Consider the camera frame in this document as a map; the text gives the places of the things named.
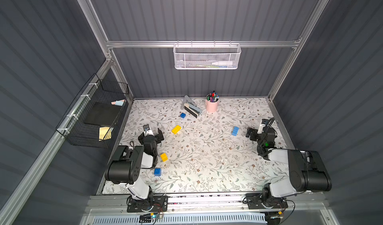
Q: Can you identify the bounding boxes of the black notebook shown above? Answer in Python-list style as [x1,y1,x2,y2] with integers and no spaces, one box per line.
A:
[84,102,122,127]

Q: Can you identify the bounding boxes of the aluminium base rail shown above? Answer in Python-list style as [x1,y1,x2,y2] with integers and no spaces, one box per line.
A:
[84,192,329,215]

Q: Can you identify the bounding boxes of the pens in cup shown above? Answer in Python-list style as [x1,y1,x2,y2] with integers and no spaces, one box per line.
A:
[206,91,219,103]

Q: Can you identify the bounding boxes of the white wire mesh basket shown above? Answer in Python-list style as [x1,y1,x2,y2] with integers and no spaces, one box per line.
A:
[173,42,241,70]

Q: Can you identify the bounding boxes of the blue square lego brick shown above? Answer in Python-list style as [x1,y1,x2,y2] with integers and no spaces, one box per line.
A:
[154,168,162,177]

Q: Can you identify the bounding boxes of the grey stapler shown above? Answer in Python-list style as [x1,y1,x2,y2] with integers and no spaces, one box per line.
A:
[181,95,202,118]

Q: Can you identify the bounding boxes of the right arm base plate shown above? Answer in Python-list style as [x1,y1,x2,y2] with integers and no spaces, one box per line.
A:
[242,193,288,210]

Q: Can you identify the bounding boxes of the white tube in basket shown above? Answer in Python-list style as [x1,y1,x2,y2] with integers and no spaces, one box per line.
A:
[212,61,233,67]

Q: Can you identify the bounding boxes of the light blue lego brick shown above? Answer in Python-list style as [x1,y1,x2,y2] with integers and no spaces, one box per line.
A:
[231,126,239,136]

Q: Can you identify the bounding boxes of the pastel eraser block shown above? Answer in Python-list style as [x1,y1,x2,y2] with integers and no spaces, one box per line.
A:
[111,100,125,106]

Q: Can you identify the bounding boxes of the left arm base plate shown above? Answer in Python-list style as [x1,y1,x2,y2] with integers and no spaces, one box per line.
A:
[126,195,169,213]

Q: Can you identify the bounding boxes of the black wire basket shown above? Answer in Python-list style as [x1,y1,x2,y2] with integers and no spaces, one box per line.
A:
[56,74,130,149]

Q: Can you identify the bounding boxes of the yellow sticky notes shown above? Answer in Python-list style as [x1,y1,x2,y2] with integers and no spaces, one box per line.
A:
[99,127,114,141]

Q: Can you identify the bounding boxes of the small yellow lego brick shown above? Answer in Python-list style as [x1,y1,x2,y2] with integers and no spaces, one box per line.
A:
[160,153,168,162]

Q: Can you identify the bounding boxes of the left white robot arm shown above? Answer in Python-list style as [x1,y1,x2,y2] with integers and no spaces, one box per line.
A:
[104,124,164,206]

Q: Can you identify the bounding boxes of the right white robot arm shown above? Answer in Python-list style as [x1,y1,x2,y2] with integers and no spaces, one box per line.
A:
[245,118,332,208]

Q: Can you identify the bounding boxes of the pink pen cup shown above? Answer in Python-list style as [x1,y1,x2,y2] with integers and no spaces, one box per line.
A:
[205,98,219,113]

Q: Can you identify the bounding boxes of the long yellow lego brick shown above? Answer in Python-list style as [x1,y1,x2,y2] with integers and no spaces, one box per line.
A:
[171,125,182,135]

